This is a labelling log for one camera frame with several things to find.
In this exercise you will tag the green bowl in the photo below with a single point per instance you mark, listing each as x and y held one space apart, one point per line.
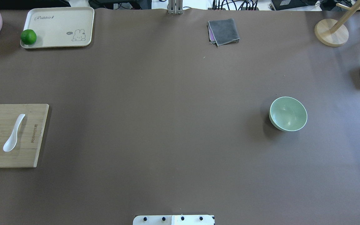
288 114

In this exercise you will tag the white ceramic spoon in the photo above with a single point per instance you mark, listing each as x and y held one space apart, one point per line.
13 138

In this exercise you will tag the grey folded cloth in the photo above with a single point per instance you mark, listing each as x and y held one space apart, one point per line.
221 32

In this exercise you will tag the cream rabbit tray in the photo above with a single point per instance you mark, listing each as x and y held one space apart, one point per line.
60 27

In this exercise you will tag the green lime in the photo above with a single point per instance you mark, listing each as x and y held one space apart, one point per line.
28 37

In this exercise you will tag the wooden mug tree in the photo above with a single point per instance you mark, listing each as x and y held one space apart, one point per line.
334 33

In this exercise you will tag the bamboo cutting board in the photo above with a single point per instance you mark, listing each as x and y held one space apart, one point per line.
29 136

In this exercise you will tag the aluminium frame post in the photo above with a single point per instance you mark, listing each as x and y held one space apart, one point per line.
175 7

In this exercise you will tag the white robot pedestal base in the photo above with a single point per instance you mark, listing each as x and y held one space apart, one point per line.
193 219

